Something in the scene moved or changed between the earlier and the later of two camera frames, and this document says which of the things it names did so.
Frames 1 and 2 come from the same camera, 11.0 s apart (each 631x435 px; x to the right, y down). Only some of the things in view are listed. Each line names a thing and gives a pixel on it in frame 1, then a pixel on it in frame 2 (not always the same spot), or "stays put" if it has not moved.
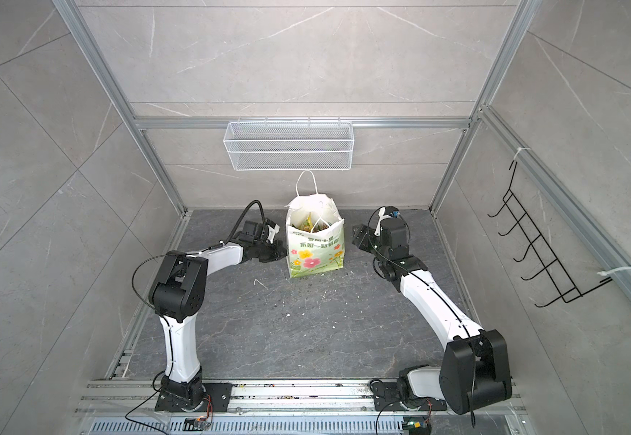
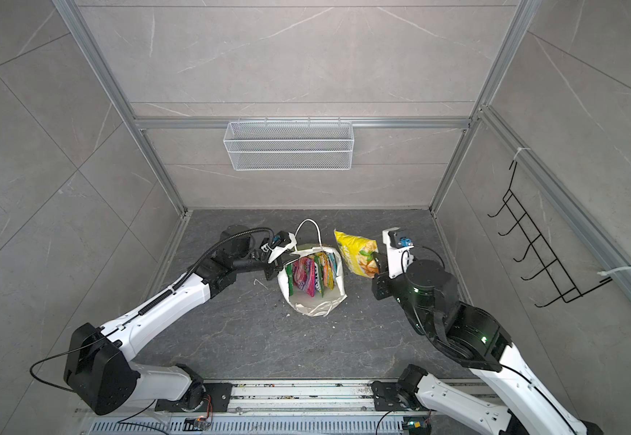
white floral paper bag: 315,236 to 316,306
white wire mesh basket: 288,146 stays put
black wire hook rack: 568,291 stays put
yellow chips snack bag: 311,227 to 357,254
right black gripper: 365,234 to 382,286
